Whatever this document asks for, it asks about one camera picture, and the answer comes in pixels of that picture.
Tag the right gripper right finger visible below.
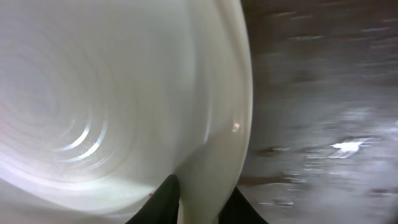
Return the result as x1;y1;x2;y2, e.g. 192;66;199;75
218;187;269;224

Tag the white plate top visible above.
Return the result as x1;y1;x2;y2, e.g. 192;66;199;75
1;1;253;223

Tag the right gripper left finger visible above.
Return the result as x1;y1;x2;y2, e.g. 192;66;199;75
126;174;180;224

